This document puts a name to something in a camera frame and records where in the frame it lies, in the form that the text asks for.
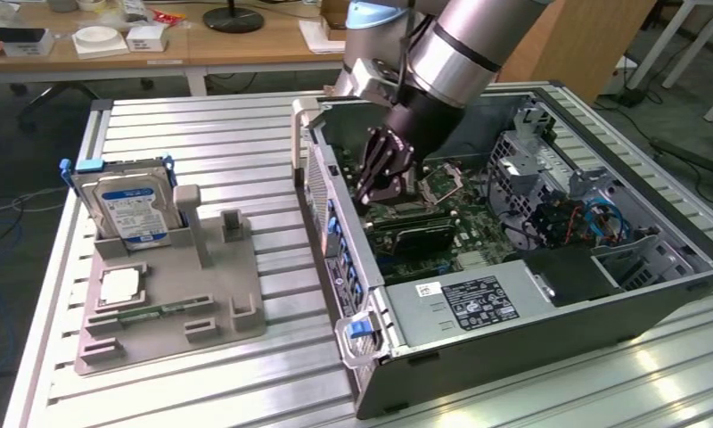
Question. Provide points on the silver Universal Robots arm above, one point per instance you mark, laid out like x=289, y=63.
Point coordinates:
x=465, y=62

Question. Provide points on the perforated metal drive cage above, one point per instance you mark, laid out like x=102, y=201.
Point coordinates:
x=523, y=165

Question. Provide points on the white round container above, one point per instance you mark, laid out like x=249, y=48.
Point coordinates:
x=101, y=40

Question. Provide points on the white floor device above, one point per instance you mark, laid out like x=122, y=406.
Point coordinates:
x=625, y=73

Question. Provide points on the white table frame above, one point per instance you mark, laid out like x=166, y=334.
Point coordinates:
x=638, y=76

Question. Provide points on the long wooden desk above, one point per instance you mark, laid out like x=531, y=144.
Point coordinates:
x=62, y=61

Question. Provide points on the white box with black top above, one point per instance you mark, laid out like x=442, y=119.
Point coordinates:
x=24, y=42

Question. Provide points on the black plastic shroud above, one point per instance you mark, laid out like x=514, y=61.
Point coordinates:
x=571, y=276

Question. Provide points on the small white labelled box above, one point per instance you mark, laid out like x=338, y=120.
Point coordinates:
x=147, y=38

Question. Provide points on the black graphics card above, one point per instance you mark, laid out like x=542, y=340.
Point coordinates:
x=422, y=238

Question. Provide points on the blue slot latch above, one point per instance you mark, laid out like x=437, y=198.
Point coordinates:
x=354, y=287
x=334, y=226
x=341, y=248
x=347, y=269

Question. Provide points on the black power adapter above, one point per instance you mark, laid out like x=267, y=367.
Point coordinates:
x=633, y=98

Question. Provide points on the red packet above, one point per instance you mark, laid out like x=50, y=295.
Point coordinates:
x=170, y=18

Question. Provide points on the CPU socket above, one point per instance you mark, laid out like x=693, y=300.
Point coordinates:
x=419, y=208

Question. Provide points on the white paper stack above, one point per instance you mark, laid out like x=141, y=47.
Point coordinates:
x=318, y=38

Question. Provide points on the installed green RAM stick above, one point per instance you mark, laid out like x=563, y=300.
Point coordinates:
x=417, y=221

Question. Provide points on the loose green RAM stick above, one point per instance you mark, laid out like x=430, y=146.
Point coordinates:
x=151, y=312

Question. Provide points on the grey plastic parts rack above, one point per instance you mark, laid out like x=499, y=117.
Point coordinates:
x=173, y=285

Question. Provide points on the silver CPU chip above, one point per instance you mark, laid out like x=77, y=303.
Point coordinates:
x=121, y=286

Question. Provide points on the black round lamp base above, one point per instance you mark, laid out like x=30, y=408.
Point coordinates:
x=234, y=20

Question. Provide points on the green motherboard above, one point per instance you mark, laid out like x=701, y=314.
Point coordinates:
x=470, y=232

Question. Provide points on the hard disk in blue caddy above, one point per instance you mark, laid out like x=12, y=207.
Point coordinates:
x=133, y=214

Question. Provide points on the black chair base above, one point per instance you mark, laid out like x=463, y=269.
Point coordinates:
x=36, y=107

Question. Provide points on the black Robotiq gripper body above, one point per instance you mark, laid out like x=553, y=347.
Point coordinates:
x=425, y=125

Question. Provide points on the metal disk bay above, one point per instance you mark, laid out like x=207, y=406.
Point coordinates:
x=649, y=263

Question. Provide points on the blue case release tab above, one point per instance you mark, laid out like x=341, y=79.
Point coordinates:
x=358, y=330

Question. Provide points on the dark grey open PC case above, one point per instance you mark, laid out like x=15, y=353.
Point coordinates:
x=511, y=356

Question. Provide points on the brown cardboard box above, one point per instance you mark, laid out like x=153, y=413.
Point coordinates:
x=333, y=11

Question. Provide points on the grey power supply unit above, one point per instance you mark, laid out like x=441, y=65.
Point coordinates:
x=434, y=312

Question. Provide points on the metal socket cover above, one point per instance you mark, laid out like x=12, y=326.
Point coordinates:
x=446, y=183

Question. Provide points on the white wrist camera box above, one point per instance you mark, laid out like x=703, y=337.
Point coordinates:
x=371, y=80

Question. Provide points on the wooden cabinet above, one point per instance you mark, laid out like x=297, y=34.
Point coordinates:
x=601, y=53

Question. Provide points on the black floor stand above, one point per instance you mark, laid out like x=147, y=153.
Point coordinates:
x=702, y=156

